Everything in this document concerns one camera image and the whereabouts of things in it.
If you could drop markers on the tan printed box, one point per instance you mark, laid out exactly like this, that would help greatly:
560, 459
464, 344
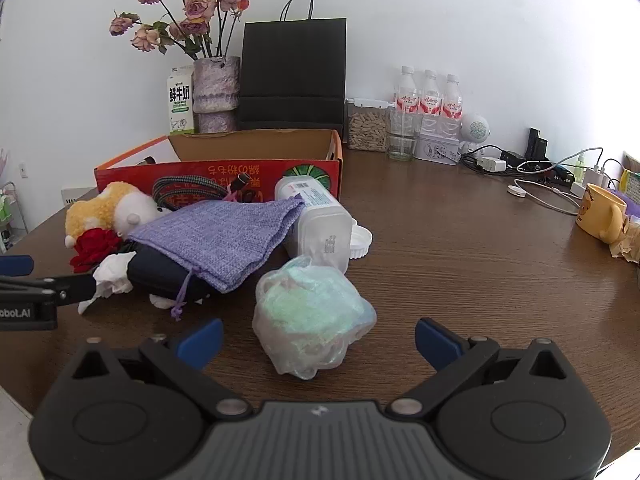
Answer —
632, 170

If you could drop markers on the clear seed container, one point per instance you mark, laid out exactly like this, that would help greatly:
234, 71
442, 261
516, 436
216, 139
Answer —
367, 130

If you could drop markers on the yellow mug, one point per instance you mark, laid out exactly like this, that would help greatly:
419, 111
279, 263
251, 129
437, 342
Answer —
597, 210

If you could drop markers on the yellow white plush toy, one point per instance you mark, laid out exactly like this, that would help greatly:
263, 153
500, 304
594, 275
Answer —
100, 205

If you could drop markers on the white green milk carton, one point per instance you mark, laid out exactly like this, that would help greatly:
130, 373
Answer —
180, 100

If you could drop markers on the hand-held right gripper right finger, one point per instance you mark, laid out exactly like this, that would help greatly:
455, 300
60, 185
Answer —
435, 342

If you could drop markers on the clear bag with green contents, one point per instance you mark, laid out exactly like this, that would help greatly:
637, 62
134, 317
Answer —
305, 315

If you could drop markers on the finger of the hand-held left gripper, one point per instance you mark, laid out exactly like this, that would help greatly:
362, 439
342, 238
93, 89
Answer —
15, 265
70, 289

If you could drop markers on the black power adapter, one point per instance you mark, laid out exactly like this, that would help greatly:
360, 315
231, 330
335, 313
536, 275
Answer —
512, 157

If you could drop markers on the black rectangular device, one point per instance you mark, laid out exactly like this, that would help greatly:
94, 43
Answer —
541, 149

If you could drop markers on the purple fabric pouch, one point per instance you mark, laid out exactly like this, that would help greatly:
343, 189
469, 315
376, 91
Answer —
220, 240

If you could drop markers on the purple cloth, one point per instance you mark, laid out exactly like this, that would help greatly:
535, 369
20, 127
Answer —
631, 200

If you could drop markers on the clear drinking glass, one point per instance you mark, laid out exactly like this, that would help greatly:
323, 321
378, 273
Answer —
401, 149

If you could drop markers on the white tin box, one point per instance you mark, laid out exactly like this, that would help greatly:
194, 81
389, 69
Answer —
437, 150

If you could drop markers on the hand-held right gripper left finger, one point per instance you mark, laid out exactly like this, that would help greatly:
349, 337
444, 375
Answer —
202, 342

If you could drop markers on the white charger block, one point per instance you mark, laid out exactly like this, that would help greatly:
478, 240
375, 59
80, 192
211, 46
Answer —
578, 188
596, 176

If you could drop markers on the red cardboard box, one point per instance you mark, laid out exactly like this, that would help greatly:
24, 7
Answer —
200, 147

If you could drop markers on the white plastic bottle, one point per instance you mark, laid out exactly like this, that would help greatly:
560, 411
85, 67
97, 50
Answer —
320, 230

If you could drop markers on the white round speaker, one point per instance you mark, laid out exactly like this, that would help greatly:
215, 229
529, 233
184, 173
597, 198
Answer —
475, 127

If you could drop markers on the crumpled brown paper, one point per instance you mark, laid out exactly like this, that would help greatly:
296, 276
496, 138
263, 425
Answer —
627, 245

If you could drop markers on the white charger plug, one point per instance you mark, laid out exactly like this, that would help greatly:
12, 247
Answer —
492, 164

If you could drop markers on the red fabric rose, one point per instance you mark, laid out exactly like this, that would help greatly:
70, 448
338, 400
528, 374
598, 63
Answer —
95, 247

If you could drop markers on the dried pink roses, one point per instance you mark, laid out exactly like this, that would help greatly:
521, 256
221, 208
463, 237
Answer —
197, 7

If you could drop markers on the dark zip case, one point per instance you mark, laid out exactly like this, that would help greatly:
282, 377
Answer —
150, 272

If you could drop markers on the black paper bag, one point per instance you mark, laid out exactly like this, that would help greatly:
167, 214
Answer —
295, 70

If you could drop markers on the large white bottle cap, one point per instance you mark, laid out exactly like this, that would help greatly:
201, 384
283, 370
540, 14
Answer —
363, 242

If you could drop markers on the purple textured vase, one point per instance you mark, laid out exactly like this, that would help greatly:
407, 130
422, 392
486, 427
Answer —
215, 85

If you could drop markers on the white wall socket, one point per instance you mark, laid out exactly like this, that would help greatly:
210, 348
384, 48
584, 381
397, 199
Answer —
22, 170

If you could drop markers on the small clear green bottle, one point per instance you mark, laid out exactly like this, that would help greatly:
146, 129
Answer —
580, 167

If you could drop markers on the thin black stick device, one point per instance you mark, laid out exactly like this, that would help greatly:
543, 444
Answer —
533, 137

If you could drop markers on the white tissue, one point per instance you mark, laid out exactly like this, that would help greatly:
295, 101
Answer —
112, 272

